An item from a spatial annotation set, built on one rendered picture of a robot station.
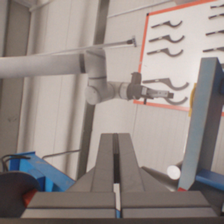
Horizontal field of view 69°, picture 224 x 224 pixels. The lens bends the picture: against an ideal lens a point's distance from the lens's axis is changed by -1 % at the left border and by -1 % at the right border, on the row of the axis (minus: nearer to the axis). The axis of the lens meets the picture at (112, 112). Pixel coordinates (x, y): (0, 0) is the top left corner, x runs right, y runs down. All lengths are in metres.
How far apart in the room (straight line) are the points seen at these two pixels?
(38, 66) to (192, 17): 2.35
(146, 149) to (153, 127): 0.37
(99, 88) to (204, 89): 0.40
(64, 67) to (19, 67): 0.18
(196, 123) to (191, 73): 1.94
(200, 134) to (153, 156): 2.14
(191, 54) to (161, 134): 1.19
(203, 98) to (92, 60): 0.44
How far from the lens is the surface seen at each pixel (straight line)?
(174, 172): 0.63
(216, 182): 0.60
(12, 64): 0.79
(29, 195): 1.48
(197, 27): 2.68
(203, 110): 0.58
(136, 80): 0.77
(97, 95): 0.71
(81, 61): 0.72
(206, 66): 0.60
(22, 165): 2.13
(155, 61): 2.72
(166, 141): 2.57
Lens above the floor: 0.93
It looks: 39 degrees up
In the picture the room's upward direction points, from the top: 79 degrees counter-clockwise
